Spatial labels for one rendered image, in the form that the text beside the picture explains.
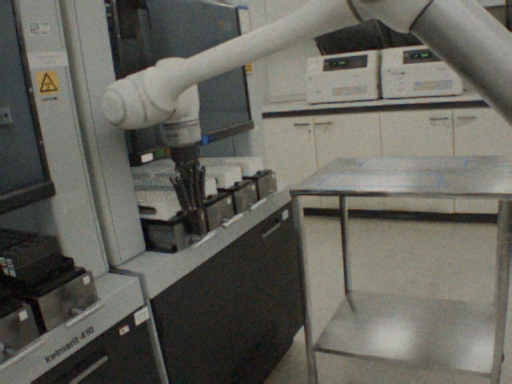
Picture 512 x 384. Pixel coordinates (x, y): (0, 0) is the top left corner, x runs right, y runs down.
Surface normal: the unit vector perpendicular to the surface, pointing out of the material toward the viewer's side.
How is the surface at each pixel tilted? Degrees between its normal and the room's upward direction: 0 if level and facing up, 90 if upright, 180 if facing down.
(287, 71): 90
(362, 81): 90
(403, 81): 90
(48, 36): 90
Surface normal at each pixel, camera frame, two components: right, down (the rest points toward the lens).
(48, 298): 0.88, 0.02
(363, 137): -0.46, 0.27
